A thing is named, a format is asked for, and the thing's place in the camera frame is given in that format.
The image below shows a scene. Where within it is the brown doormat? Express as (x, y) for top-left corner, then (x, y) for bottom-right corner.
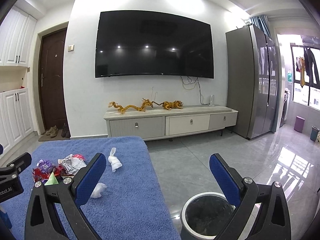
(38, 130), (71, 142)

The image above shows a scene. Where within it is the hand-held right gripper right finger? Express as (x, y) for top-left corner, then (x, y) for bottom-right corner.
(209, 153), (292, 240)

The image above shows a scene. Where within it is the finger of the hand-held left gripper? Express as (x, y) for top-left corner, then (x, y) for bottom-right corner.
(6, 152), (32, 173)

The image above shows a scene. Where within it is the grey white television cabinet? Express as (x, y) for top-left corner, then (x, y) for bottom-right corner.
(103, 104), (238, 140)

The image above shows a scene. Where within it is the white wall cabinet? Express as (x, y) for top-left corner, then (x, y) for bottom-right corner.
(0, 5), (38, 67)

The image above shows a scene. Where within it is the small white tissue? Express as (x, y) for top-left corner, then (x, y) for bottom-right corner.
(89, 182), (108, 199)

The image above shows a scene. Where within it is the red snack wrapper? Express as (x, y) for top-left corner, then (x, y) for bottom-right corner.
(31, 167), (49, 183)

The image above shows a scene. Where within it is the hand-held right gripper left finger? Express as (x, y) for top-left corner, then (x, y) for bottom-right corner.
(24, 152), (107, 240)

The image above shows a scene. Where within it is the golden tiger figurine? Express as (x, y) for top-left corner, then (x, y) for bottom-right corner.
(153, 100), (184, 110)

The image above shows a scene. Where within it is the blue curtain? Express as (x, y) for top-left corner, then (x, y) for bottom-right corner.
(250, 15), (270, 39)

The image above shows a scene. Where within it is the purple snack wrapper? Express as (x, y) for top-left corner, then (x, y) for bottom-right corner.
(37, 160), (55, 174)

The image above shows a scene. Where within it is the white base cabinet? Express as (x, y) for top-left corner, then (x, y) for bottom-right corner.
(0, 87), (35, 155)

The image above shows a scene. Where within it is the person's left hand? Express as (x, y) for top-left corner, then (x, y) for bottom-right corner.
(0, 206), (12, 229)

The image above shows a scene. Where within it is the grey double door refrigerator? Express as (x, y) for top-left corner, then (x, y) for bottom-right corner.
(225, 24), (280, 140)

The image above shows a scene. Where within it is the blue towel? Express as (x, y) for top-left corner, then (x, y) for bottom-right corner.
(0, 136), (182, 240)

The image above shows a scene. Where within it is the black hanging jacket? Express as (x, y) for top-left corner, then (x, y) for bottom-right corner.
(304, 47), (320, 84)

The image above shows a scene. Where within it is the large black television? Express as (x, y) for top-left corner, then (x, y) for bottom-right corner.
(94, 11), (215, 79)

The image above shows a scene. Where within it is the white cable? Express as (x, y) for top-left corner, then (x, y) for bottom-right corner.
(197, 77), (212, 105)

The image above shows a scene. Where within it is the golden dragon figurine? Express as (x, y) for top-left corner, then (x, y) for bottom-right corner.
(108, 97), (154, 115)

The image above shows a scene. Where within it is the dark brown entrance door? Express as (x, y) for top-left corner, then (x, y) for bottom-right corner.
(39, 27), (68, 135)

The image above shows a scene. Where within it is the white washing machine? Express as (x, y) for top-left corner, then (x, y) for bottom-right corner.
(279, 90), (290, 128)

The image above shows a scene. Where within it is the white printed snack wrapper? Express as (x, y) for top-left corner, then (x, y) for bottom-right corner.
(58, 155), (87, 177)

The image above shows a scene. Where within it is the long white tissue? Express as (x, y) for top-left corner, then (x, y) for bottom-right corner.
(108, 147), (123, 172)

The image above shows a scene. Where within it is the yellow hanging garment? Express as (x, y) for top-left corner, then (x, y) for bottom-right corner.
(299, 57), (306, 87)

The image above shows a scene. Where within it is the purple stool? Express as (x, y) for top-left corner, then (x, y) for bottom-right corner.
(294, 116), (305, 133)

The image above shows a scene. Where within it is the green paper piece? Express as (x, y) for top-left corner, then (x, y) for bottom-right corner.
(44, 172), (59, 186)

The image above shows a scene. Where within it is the round white trash bin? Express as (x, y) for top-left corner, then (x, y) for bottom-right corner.
(180, 192), (237, 240)

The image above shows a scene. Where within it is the balcony window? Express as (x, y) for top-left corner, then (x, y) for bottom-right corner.
(290, 42), (320, 108)

